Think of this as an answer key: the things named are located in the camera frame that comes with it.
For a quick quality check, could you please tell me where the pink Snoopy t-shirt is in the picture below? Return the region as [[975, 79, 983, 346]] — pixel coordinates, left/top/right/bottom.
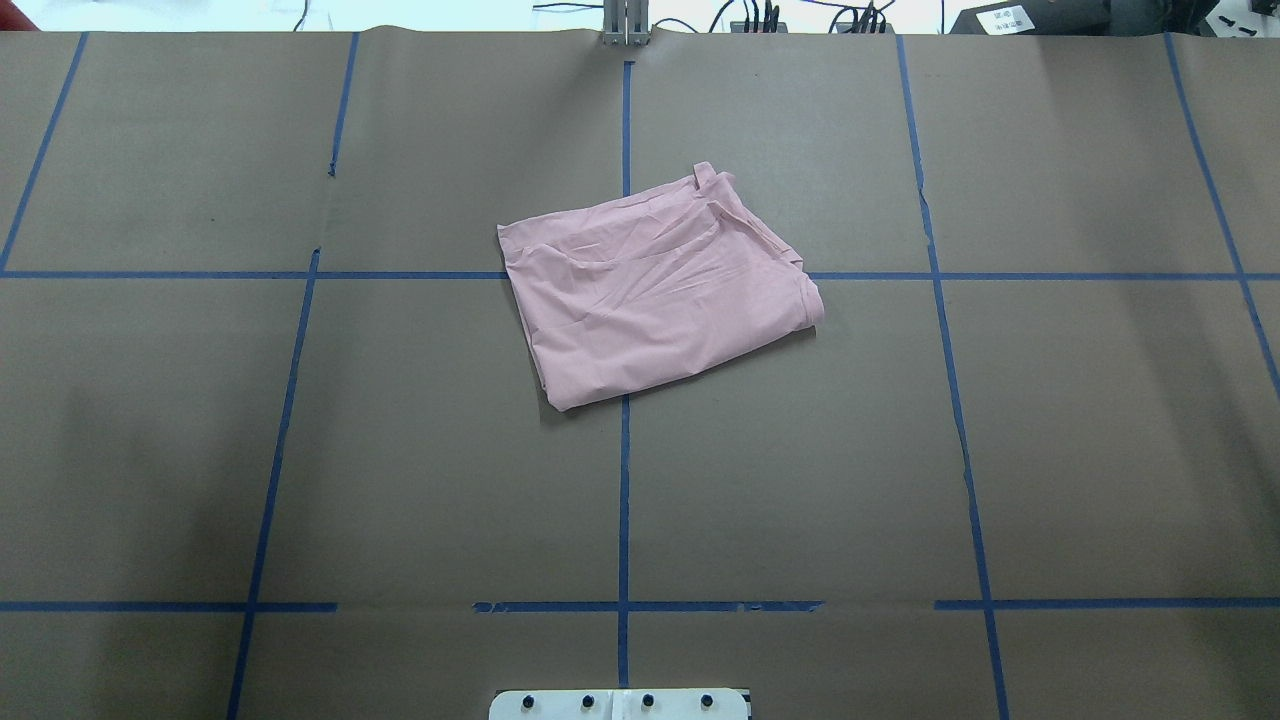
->
[[495, 161, 826, 413]]

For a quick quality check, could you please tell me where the aluminium frame post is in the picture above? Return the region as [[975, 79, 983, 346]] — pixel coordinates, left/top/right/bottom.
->
[[599, 0, 652, 47]]

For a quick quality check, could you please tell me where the black electronics box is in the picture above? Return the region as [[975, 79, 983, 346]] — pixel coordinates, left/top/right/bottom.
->
[[942, 1, 1279, 38]]

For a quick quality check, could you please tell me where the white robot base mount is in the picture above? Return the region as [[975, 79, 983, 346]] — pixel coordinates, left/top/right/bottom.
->
[[488, 687, 754, 719]]

